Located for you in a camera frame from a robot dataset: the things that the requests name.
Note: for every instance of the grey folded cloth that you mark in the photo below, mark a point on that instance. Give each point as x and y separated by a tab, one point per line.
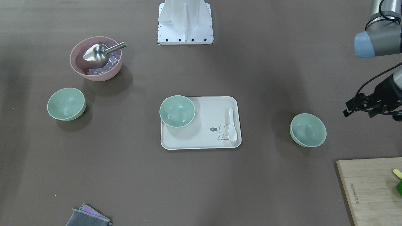
85	215

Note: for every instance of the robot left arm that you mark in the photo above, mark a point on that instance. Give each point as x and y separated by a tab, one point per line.
382	36

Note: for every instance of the green lime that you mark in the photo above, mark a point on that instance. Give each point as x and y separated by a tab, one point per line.
399	187

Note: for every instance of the green bowl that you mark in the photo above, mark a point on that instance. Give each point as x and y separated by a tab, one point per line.
177	111
66	104
308	130

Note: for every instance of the white ceramic spoon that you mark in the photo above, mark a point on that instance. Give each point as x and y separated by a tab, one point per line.
232	133

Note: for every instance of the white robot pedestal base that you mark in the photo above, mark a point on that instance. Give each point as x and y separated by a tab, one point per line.
185	22

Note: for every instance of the wooden cutting board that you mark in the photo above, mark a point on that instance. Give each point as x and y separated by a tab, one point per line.
370	188

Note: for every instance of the green bowl on tray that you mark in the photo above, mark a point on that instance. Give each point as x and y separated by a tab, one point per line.
177	111

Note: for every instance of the yellow plastic knife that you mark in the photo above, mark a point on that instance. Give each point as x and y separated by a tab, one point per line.
398	173

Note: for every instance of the pink bowl with ice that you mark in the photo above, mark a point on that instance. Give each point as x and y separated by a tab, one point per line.
112	68

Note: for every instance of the cream serving tray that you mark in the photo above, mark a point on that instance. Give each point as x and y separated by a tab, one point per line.
209	129

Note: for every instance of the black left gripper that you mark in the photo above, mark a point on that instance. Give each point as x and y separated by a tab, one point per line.
385	88

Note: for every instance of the metal ice scoop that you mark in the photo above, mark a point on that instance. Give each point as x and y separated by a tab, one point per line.
98	54

